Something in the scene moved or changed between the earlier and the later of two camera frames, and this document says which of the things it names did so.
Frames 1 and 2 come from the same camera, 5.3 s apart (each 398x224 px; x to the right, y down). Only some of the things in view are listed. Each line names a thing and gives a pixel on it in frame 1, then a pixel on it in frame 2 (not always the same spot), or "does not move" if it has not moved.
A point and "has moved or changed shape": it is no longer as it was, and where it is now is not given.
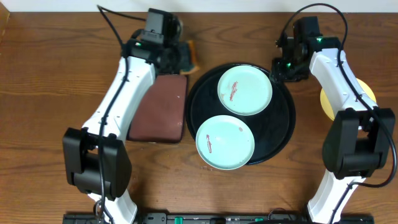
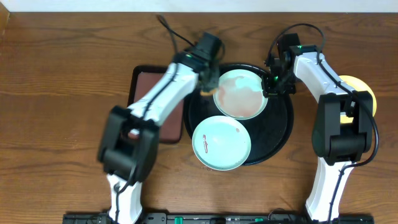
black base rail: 217,218 does not move
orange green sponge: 187,60 has moved or changed shape
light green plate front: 225,142 does not move
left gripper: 179,62 to 210,78
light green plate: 244,90 has moved or changed shape
